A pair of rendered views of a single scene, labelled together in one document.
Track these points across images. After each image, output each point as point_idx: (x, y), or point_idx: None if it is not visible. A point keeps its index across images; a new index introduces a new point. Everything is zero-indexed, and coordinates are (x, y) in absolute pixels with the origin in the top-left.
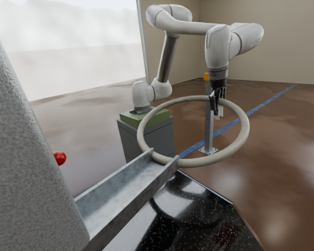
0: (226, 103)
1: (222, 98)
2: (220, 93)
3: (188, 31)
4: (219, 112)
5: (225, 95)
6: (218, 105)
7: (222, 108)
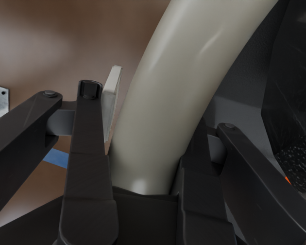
0: (249, 37)
1: (158, 125)
2: (190, 207)
3: None
4: (116, 98)
5: (20, 125)
6: (109, 129)
7: (115, 86)
